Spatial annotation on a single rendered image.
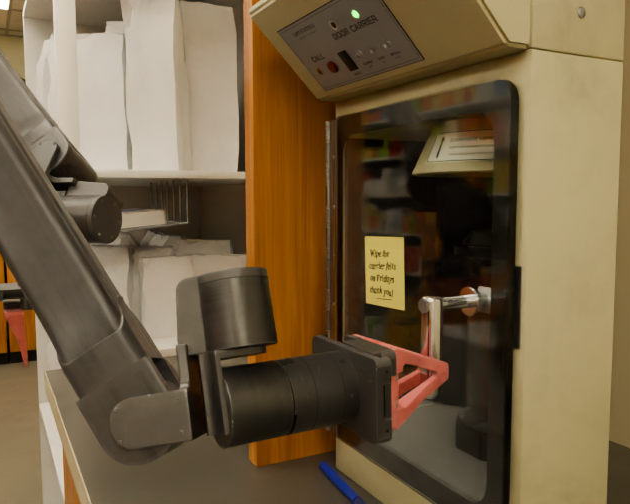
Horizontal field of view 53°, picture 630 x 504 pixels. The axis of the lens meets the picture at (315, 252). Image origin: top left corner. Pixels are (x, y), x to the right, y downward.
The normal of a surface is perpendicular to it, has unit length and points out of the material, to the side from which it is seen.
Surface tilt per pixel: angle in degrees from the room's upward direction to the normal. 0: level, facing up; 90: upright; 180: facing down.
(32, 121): 47
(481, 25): 135
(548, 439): 90
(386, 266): 90
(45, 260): 73
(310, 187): 90
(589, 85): 90
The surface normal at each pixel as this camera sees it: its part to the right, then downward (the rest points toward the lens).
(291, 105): 0.46, 0.07
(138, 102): -0.23, 0.29
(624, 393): -0.89, 0.04
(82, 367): -0.04, -0.15
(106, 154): 0.06, 0.24
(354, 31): -0.62, 0.73
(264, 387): 0.35, -0.58
